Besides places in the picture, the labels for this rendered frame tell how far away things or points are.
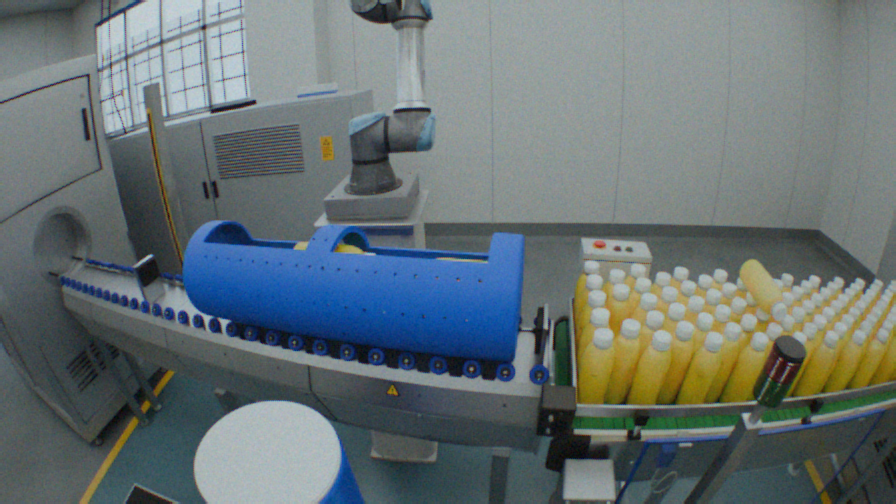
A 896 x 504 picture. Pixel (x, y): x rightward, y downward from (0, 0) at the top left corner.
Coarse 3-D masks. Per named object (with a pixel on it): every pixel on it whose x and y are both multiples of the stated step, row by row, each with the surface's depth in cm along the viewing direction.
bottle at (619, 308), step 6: (612, 294) 92; (612, 300) 92; (618, 300) 90; (624, 300) 90; (606, 306) 93; (612, 306) 91; (618, 306) 90; (624, 306) 90; (630, 306) 91; (612, 312) 91; (618, 312) 90; (624, 312) 90; (630, 312) 91; (612, 318) 91; (618, 318) 90; (624, 318) 90; (612, 324) 92; (618, 324) 91; (612, 330) 92; (618, 330) 92
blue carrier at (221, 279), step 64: (192, 256) 95; (256, 256) 91; (320, 256) 88; (384, 256) 85; (448, 256) 106; (512, 256) 81; (256, 320) 95; (320, 320) 88; (384, 320) 84; (448, 320) 81; (512, 320) 78
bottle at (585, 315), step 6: (588, 300) 90; (588, 306) 90; (594, 306) 88; (600, 306) 88; (582, 312) 91; (588, 312) 89; (582, 318) 90; (588, 318) 89; (582, 324) 90; (582, 330) 91; (576, 336) 94; (576, 342) 94; (576, 348) 94; (576, 354) 95
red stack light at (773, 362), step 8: (768, 360) 46; (776, 360) 44; (784, 360) 43; (768, 368) 45; (776, 368) 44; (784, 368) 42; (792, 368) 42; (768, 376) 45; (776, 376) 44; (784, 376) 43; (792, 376) 42
